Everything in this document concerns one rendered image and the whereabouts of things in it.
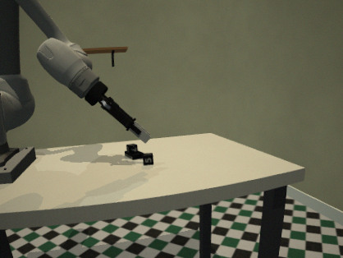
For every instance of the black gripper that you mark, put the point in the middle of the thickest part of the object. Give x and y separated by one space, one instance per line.
95 95

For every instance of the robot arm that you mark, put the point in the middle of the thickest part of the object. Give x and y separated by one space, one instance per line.
67 65

